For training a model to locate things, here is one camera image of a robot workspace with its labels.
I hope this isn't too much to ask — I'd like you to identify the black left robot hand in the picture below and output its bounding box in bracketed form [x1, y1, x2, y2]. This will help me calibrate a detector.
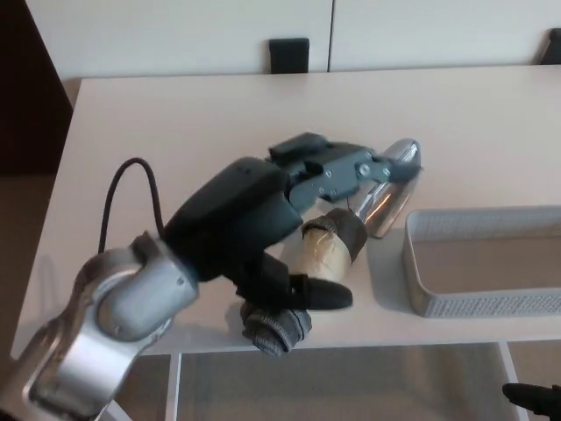
[164, 132, 424, 317]

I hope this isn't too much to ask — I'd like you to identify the dark brown door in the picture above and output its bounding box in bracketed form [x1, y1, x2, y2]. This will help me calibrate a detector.
[0, 0, 75, 177]

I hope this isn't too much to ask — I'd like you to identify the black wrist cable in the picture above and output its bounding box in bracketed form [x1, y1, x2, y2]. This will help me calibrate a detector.
[96, 158, 166, 253]

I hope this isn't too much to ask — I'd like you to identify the grey perforated plastic container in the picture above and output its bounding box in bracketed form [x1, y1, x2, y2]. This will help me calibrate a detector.
[403, 205, 561, 319]

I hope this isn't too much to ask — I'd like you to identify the white desk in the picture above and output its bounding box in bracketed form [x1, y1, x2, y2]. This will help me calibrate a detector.
[9, 65, 561, 421]

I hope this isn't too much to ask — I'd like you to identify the metal shovel with handle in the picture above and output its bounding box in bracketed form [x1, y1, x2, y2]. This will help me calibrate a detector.
[238, 138, 425, 357]

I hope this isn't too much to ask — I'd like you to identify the black cabinet handle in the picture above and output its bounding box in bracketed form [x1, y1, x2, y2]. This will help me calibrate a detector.
[537, 27, 561, 67]
[268, 38, 311, 75]

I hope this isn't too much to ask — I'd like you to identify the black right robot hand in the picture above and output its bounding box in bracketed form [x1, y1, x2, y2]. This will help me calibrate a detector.
[501, 382, 561, 421]

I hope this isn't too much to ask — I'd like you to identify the white cabinet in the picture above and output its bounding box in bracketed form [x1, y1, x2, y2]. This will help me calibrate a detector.
[25, 0, 561, 82]

